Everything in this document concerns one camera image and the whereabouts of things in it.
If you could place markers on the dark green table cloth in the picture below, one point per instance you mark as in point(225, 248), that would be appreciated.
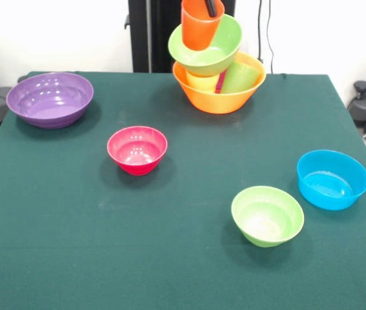
point(105, 242)

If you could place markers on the purple cup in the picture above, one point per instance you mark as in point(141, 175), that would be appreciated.
point(221, 82)

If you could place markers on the purple bowl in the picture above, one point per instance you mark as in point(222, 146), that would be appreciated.
point(50, 103)

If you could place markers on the green cup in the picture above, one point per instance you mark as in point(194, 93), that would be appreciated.
point(239, 79)

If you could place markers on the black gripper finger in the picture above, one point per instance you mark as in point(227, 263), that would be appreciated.
point(211, 7)

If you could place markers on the small green bowl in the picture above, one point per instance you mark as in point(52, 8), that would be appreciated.
point(266, 219)

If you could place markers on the large orange bowl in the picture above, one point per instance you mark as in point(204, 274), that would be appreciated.
point(221, 103)

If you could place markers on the pink bowl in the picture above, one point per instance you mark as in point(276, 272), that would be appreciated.
point(137, 151)

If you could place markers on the red-orange cup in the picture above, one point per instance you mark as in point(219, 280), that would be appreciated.
point(199, 29)

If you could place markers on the yellow cup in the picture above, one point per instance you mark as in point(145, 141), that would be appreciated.
point(202, 83)

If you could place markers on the large green bowl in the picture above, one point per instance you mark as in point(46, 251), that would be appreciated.
point(224, 48)

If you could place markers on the blue bowl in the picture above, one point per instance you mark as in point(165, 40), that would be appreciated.
point(331, 181)

